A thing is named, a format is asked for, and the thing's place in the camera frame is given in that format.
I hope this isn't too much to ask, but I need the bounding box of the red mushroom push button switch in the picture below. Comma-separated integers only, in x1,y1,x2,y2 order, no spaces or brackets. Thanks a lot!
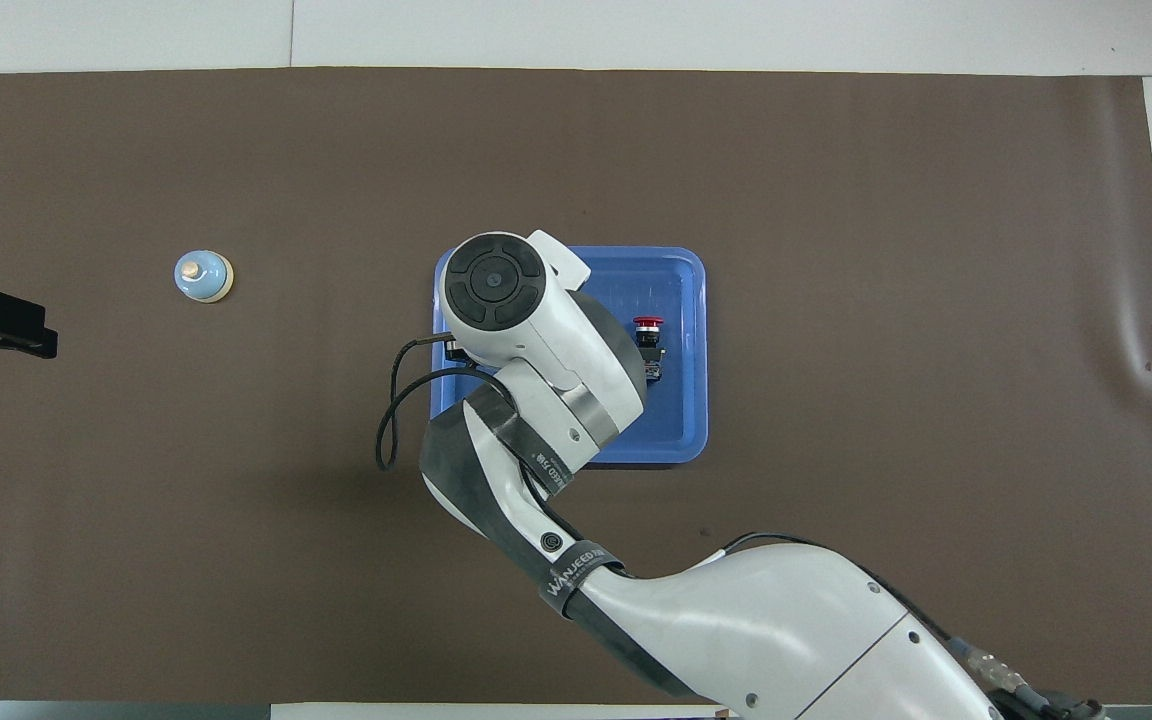
632,316,667,385

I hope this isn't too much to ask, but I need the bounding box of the light blue service bell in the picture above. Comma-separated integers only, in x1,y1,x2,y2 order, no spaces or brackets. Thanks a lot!
173,248,235,304

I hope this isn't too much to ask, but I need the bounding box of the blue plastic tray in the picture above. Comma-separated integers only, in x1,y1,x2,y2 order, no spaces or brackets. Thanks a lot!
429,245,709,465

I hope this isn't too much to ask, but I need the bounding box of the brown table mat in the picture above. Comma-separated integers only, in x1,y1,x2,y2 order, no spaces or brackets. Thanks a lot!
0,66,1152,706

